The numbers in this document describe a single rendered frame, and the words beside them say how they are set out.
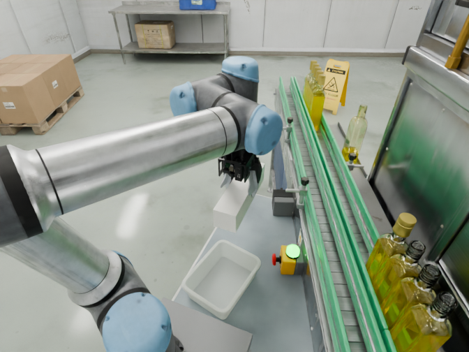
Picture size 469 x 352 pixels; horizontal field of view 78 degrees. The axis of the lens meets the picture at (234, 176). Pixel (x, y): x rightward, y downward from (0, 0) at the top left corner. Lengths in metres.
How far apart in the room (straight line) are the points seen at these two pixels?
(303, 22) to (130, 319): 6.06
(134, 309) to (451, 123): 0.85
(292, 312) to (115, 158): 0.77
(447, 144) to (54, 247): 0.90
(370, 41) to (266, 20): 2.09
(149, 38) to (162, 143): 5.57
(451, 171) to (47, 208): 0.85
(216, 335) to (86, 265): 0.39
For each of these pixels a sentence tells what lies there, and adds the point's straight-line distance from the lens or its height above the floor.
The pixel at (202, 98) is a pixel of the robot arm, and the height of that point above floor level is 1.41.
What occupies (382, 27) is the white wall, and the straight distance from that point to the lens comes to 6.74.
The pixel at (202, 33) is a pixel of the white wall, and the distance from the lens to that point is 6.34.
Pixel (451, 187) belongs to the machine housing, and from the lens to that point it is 0.90.
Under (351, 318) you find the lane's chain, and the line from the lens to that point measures 0.87.
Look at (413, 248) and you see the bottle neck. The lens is 0.70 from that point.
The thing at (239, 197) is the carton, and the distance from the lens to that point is 0.75.
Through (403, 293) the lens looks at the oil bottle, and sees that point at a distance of 0.72.
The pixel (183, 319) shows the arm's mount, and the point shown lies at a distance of 0.85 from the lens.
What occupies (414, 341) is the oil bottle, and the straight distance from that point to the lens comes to 0.71.
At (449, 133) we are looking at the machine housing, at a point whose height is 1.25.
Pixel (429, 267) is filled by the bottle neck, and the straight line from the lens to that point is 0.69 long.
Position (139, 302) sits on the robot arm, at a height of 1.09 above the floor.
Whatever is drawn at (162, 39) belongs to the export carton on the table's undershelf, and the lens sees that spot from 5.84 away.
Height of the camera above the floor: 1.61
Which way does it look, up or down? 38 degrees down
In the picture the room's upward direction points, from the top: straight up
